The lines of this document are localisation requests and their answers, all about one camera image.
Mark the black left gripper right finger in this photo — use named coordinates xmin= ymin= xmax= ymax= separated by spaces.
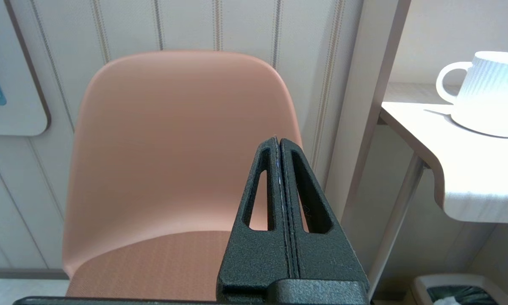
xmin=280 ymin=138 xmax=369 ymax=285

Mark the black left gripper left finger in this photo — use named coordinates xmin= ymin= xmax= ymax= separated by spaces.
xmin=217 ymin=136 xmax=300 ymax=298

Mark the white trash bin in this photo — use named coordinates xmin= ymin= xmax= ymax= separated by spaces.
xmin=411 ymin=273 xmax=508 ymax=305

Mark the pink plastic chair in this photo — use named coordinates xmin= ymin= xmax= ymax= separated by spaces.
xmin=62 ymin=50 xmax=305 ymax=302

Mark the beige wooden shelf table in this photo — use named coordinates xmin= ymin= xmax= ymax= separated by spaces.
xmin=324 ymin=0 xmax=508 ymax=297

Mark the white ribbed ceramic mug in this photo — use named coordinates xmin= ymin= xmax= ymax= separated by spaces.
xmin=436 ymin=51 xmax=508 ymax=139

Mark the white rounded wall board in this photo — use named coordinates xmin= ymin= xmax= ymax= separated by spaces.
xmin=0 ymin=0 xmax=52 ymax=137

